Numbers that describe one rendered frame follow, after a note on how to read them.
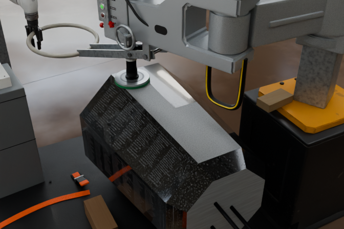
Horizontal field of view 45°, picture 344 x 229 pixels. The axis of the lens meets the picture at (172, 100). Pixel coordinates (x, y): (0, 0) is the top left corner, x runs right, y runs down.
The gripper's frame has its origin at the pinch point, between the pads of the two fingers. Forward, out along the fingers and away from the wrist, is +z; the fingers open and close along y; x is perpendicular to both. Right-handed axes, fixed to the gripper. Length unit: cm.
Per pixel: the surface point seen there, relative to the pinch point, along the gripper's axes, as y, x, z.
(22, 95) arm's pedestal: 25, -48, 6
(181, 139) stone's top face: 136, -60, -10
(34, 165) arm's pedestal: 28, -52, 63
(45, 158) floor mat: 17, -28, 81
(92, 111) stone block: 67, -35, 13
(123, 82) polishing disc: 84, -25, -8
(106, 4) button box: 75, -27, -56
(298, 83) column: 182, 6, -19
